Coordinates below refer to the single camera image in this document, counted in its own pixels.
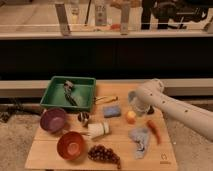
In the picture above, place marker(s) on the white cylindrical cup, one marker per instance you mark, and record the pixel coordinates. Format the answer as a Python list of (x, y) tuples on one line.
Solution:
[(98, 129)]

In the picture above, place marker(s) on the dark grape bunch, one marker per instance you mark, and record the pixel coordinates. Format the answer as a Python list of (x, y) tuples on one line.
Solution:
[(100, 153)]

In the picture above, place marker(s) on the grey blue cloth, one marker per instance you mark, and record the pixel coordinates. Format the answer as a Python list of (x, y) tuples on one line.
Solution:
[(141, 137)]

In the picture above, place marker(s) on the wooden board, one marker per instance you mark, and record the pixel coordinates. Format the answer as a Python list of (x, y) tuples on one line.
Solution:
[(159, 157)]

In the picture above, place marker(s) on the orange carrot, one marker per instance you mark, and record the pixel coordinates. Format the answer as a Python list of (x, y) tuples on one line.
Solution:
[(154, 130)]

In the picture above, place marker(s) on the black remote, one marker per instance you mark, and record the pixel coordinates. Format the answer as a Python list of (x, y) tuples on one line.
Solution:
[(151, 110)]

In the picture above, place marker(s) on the dark object in tray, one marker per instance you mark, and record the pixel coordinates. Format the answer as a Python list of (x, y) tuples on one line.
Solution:
[(68, 87)]

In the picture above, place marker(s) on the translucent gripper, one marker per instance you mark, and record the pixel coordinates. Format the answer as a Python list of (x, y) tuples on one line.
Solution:
[(138, 107)]

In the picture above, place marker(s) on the blue sponge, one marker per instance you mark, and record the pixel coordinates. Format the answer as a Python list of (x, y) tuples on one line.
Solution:
[(111, 111)]

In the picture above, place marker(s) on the orange bowl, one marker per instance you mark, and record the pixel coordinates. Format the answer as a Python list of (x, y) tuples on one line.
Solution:
[(71, 145)]

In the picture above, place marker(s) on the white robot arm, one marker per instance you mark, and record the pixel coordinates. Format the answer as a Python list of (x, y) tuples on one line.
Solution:
[(151, 94)]

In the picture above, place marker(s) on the small metal cup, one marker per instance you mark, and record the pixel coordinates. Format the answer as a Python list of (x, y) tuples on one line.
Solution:
[(83, 118)]

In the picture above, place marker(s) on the green plastic tray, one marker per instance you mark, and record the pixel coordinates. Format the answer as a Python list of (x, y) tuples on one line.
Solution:
[(71, 93)]

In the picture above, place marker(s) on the orange apple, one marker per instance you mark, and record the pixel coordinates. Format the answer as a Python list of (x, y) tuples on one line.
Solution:
[(130, 117)]

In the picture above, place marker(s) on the purple bowl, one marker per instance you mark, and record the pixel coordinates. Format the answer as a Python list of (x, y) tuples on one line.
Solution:
[(53, 120)]

